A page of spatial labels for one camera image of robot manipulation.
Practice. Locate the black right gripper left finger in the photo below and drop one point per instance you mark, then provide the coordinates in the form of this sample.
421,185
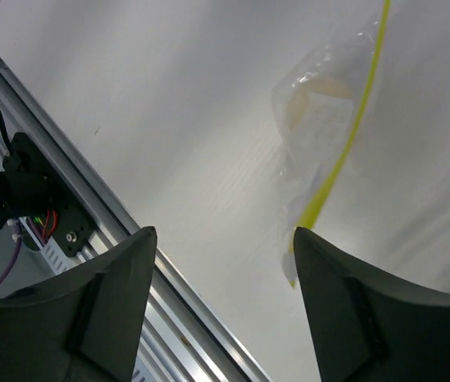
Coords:
83,324

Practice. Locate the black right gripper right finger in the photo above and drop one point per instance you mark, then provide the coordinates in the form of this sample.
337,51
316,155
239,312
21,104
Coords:
367,324

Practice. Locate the white toy egg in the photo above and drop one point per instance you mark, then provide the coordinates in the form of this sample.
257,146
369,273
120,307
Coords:
303,98

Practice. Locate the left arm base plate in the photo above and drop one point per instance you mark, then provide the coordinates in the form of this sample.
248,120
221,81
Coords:
33,188

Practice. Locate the aluminium mounting rail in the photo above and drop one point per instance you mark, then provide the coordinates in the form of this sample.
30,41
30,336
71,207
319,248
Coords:
182,339

